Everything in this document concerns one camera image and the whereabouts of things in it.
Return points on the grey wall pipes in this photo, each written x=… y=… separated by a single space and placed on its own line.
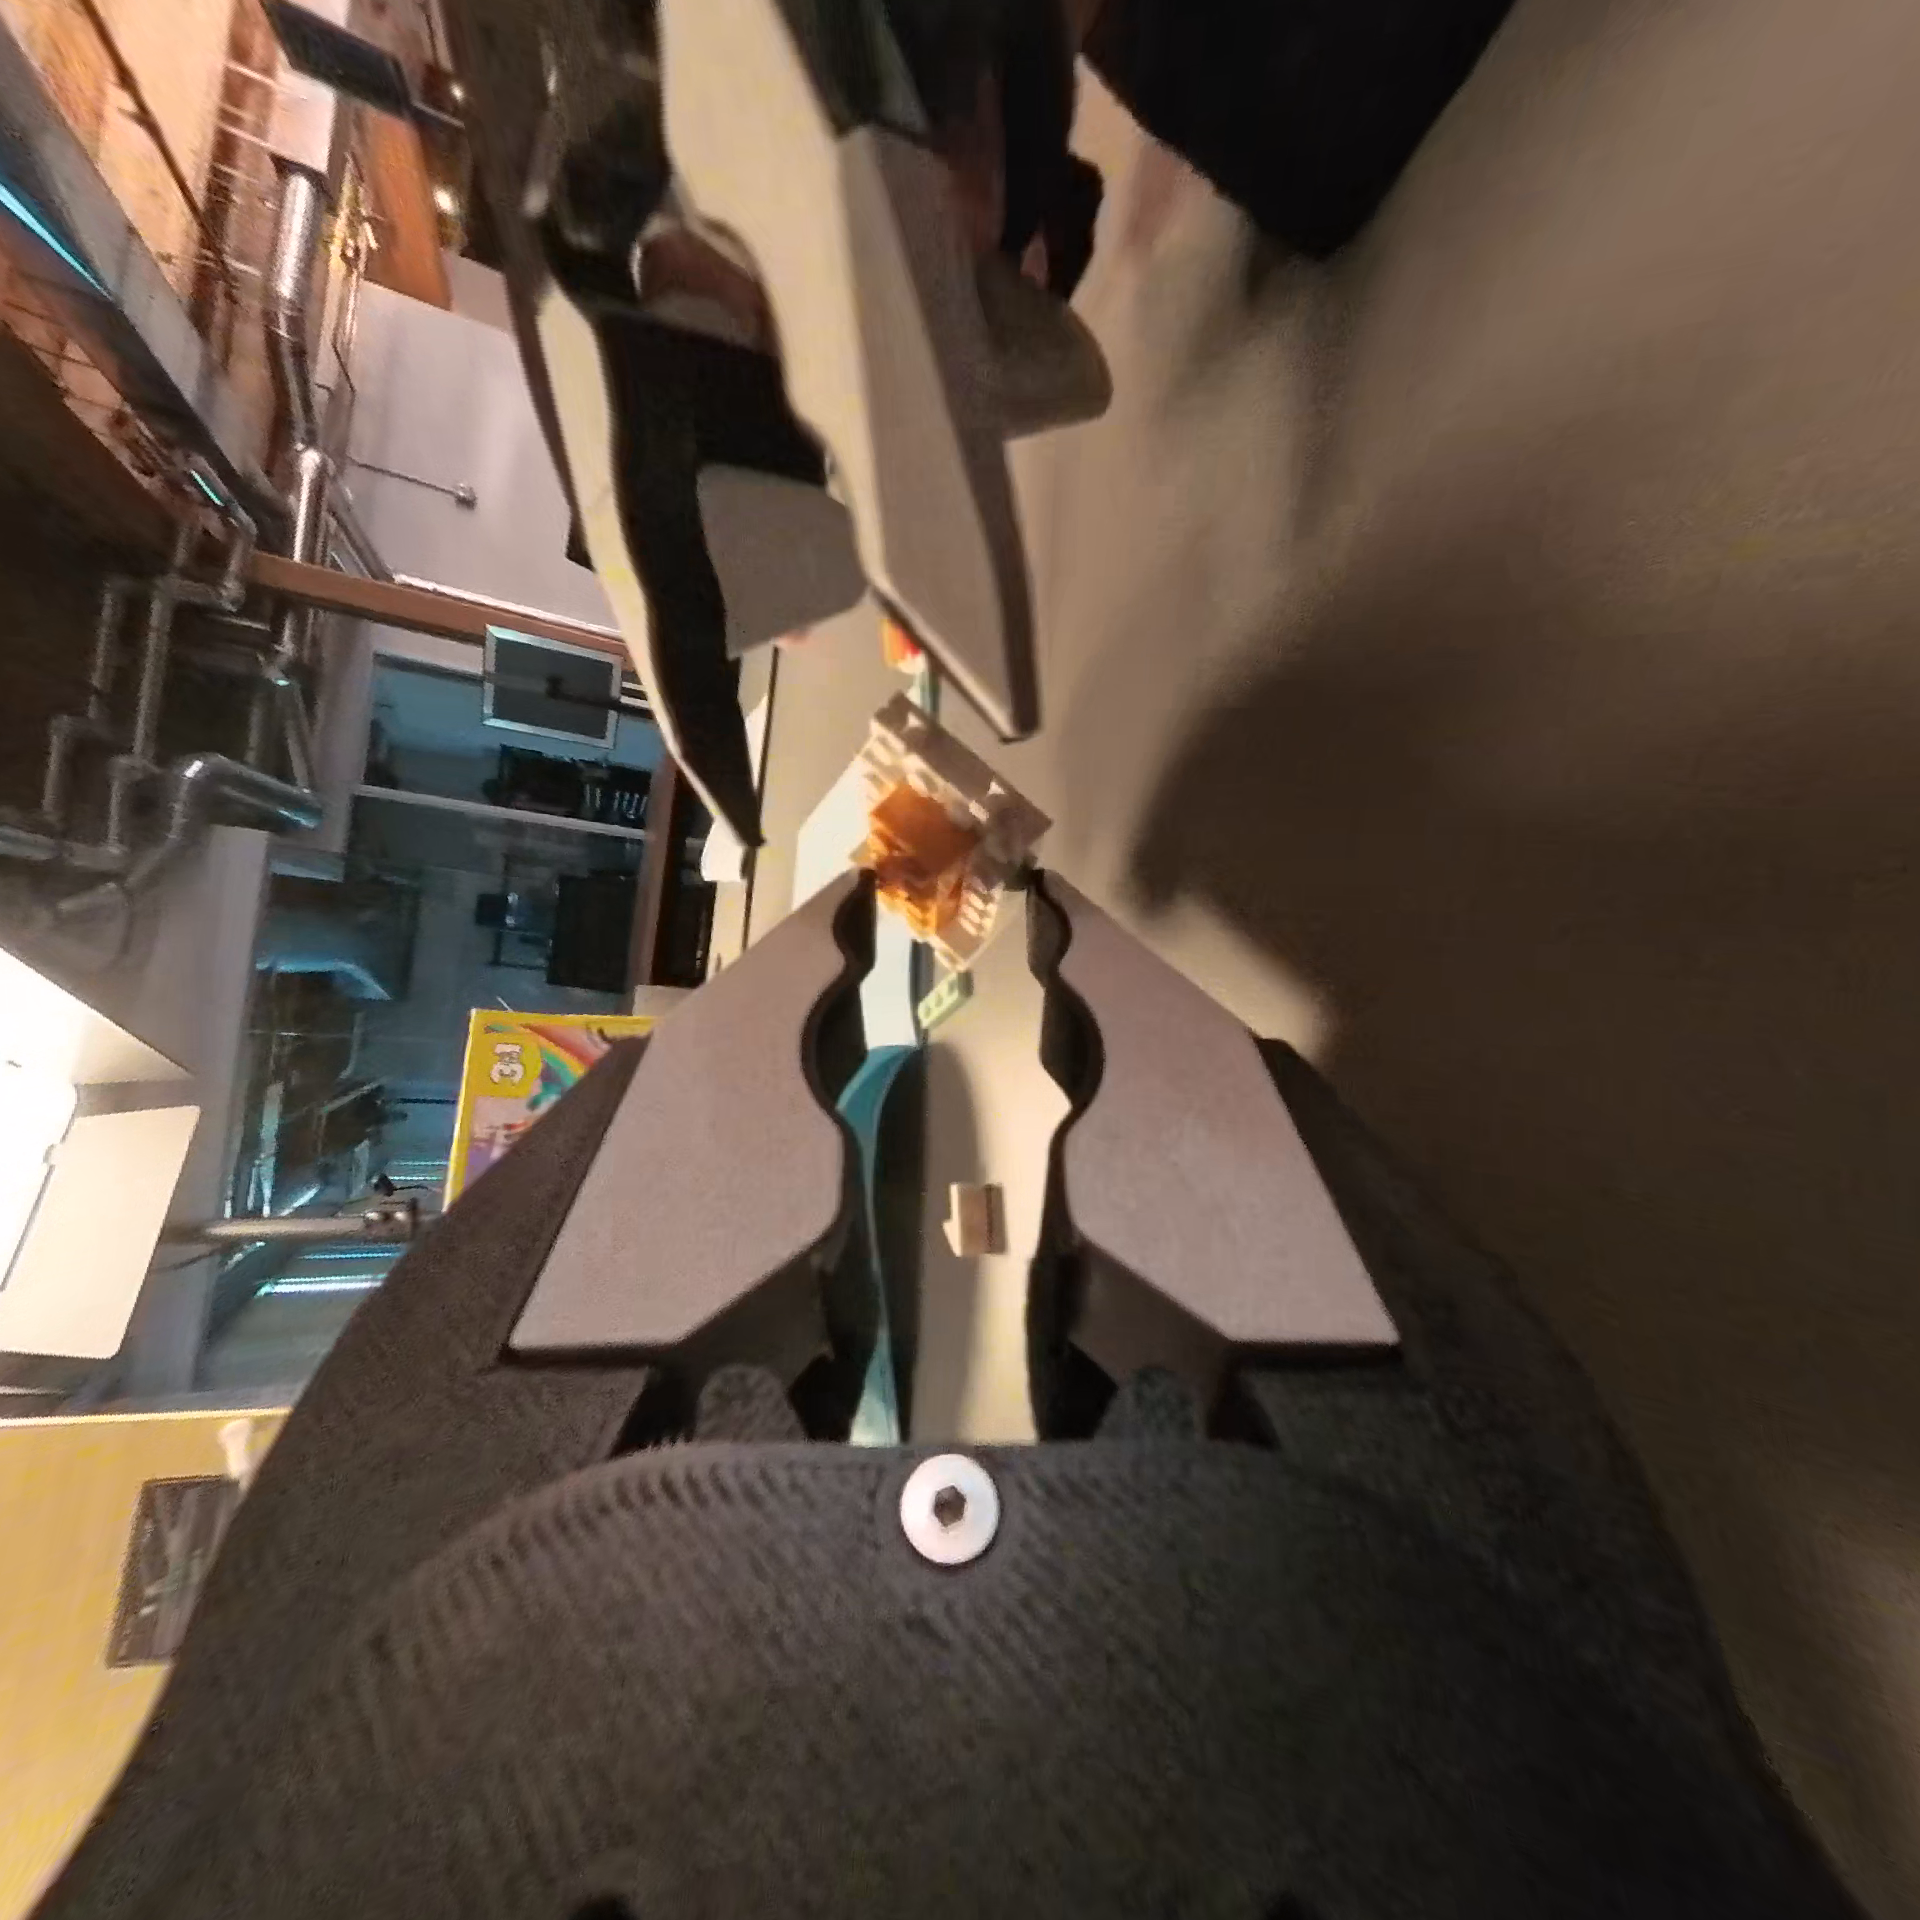
x=166 y=779

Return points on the silver ventilation duct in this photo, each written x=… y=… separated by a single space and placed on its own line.
x=299 y=299

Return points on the white and orange lego assembly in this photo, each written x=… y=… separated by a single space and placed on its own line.
x=945 y=841

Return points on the wall monitor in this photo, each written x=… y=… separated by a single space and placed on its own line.
x=553 y=686

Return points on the yellow lego box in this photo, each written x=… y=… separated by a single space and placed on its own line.
x=518 y=1095

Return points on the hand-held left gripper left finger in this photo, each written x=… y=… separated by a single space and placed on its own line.
x=689 y=1156

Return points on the small beige lego piece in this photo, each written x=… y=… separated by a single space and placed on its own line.
x=979 y=1215

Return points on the wooden table with white legs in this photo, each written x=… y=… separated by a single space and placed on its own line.
x=60 y=1514

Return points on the black table label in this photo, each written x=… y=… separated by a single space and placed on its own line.
x=168 y=1568

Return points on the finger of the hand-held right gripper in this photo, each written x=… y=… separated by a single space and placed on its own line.
x=930 y=451
x=676 y=602

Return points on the white tabletop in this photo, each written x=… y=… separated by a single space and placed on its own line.
x=75 y=1199

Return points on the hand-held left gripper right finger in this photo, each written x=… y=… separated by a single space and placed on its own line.
x=1216 y=1185

